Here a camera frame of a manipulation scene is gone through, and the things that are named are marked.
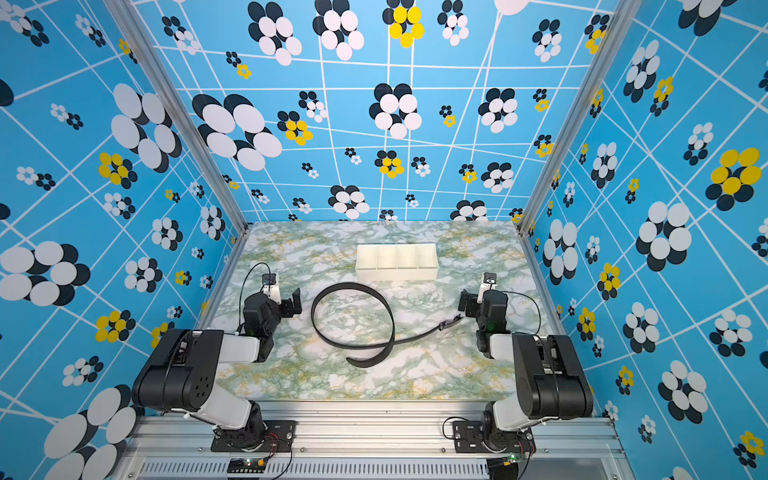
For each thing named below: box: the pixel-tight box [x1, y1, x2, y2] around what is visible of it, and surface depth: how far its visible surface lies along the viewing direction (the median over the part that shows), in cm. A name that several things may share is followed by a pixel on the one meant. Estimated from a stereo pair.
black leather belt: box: [312, 282, 464, 369], surface depth 91 cm
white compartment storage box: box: [355, 242, 439, 281], surface depth 110 cm
